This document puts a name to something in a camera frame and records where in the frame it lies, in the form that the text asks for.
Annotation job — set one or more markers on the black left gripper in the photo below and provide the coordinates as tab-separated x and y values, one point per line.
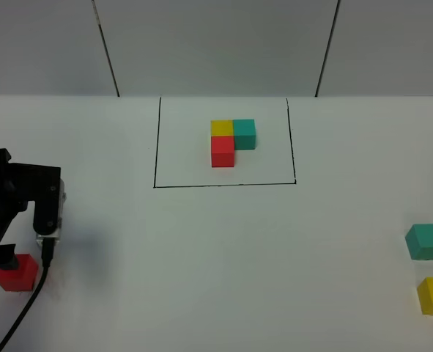
21	184

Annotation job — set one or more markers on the template red cube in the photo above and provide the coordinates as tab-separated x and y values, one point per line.
222	151

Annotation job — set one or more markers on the template yellow cube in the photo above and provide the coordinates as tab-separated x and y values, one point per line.
222	128

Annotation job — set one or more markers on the template teal cube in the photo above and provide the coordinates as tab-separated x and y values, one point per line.
244	134

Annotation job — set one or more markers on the loose teal cube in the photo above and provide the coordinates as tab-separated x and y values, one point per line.
419	240

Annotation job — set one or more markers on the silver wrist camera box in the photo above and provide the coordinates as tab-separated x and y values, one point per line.
54	225

